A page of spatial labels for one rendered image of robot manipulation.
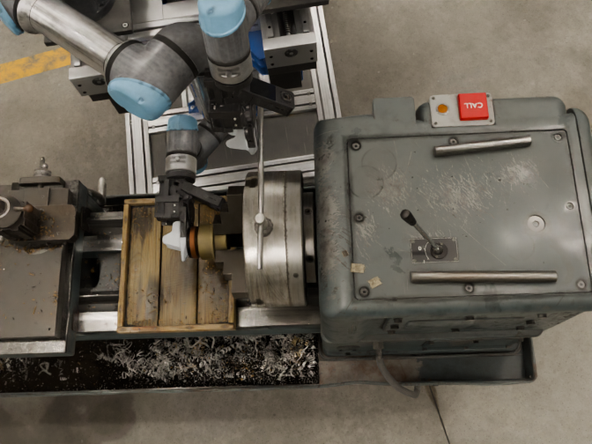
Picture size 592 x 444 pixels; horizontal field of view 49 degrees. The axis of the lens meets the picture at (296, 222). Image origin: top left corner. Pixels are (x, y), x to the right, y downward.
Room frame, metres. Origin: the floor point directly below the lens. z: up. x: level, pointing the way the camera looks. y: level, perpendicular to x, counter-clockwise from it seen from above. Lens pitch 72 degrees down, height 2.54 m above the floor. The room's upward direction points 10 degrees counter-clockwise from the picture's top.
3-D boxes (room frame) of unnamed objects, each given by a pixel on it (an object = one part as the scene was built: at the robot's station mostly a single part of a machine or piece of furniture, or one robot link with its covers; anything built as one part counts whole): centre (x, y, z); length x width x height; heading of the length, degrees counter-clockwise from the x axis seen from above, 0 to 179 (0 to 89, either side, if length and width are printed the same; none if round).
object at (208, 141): (0.75, 0.23, 0.98); 0.11 x 0.08 x 0.11; 133
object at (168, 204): (0.58, 0.27, 1.08); 0.12 x 0.09 x 0.08; 172
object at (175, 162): (0.66, 0.25, 1.08); 0.08 x 0.05 x 0.08; 82
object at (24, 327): (0.55, 0.68, 0.95); 0.43 x 0.17 x 0.05; 172
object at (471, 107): (0.60, -0.42, 1.26); 0.06 x 0.06 x 0.02; 82
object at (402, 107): (0.62, -0.25, 1.24); 0.09 x 0.08 x 0.03; 82
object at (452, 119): (0.60, -0.39, 1.23); 0.13 x 0.08 x 0.05; 82
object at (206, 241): (0.47, 0.21, 1.08); 0.09 x 0.09 x 0.09; 82
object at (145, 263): (0.48, 0.32, 0.89); 0.36 x 0.30 x 0.04; 172
